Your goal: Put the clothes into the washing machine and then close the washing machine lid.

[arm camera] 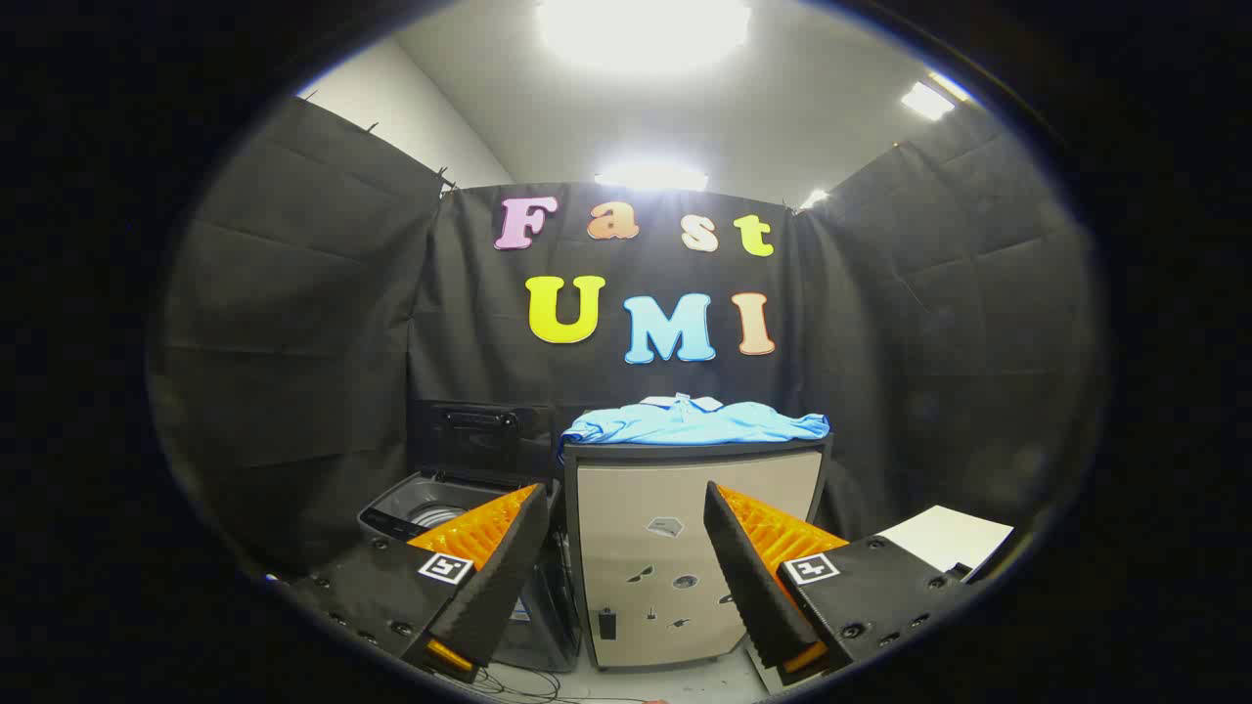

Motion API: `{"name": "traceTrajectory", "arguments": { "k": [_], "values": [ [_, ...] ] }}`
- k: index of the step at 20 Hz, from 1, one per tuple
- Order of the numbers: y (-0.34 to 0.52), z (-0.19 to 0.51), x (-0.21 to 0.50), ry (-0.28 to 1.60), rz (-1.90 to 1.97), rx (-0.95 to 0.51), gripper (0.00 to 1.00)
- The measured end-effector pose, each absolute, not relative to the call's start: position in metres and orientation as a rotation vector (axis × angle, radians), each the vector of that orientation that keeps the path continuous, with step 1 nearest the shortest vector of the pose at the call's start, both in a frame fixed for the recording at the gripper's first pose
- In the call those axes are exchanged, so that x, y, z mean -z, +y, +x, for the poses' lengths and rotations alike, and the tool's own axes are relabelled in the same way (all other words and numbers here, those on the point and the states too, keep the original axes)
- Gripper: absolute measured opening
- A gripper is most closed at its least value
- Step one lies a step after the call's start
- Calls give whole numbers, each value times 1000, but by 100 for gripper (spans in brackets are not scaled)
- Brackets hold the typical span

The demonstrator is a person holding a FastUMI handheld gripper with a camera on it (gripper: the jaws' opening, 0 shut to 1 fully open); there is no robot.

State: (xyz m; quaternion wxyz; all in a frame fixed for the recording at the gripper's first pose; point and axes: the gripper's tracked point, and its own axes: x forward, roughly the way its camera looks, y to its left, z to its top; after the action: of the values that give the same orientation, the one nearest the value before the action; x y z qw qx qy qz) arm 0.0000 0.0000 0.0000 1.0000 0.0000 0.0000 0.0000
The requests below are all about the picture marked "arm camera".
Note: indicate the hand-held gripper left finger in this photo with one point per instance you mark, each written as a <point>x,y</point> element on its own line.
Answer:
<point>494,577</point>

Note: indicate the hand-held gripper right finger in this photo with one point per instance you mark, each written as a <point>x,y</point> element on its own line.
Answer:
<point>748,577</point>

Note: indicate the dark grey washing machine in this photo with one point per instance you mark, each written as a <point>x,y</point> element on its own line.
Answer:
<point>543,626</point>

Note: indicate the light blue polo shirt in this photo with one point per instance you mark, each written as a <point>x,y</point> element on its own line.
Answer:
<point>685,423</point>

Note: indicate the beige cabinet with dark top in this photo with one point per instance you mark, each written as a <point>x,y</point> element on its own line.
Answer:
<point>636,499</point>

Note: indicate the black backdrop cloth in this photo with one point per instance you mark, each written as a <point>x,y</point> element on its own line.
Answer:
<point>313,323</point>

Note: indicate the small ceiling light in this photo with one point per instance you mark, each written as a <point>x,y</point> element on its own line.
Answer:
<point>814,198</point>

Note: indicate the ceiling light above backdrop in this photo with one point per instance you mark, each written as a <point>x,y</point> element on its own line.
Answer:
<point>650,177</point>

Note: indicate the rectangular ceiling light panel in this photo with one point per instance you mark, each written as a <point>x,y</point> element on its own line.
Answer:
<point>927,100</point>

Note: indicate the large round ceiling light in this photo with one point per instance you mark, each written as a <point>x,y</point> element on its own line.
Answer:
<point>641,29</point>

